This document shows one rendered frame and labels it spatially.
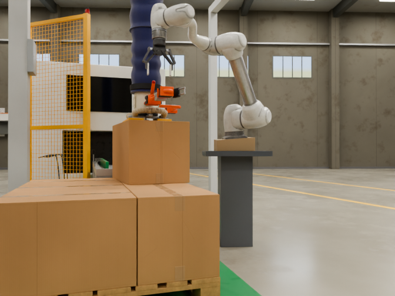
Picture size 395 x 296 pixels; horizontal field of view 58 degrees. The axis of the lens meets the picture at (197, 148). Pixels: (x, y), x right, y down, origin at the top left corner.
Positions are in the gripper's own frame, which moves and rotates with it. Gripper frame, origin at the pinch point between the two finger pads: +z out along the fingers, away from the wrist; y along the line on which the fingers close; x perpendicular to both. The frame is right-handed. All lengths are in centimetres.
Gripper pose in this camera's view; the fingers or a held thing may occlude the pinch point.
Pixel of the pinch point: (158, 73)
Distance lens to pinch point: 218.3
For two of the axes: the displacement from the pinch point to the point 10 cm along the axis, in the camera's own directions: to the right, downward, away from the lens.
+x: 3.0, -0.1, -9.6
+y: -9.6, 0.0, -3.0
